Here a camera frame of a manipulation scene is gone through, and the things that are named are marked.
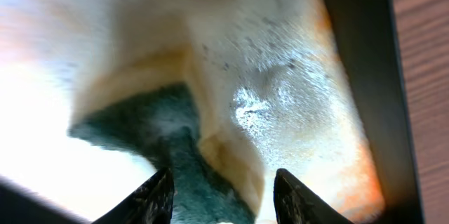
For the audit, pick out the green and yellow sponge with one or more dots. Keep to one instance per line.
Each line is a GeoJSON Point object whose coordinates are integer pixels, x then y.
{"type": "Point", "coordinates": [158, 108]}

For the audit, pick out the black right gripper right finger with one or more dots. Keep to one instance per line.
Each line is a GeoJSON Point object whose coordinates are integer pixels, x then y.
{"type": "Point", "coordinates": [295, 203]}

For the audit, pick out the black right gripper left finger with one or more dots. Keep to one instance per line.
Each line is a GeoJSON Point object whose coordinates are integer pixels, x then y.
{"type": "Point", "coordinates": [151, 203]}

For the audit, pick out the black tray with wet cloth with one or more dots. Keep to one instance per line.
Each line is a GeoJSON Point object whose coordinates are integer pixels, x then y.
{"type": "Point", "coordinates": [313, 85]}

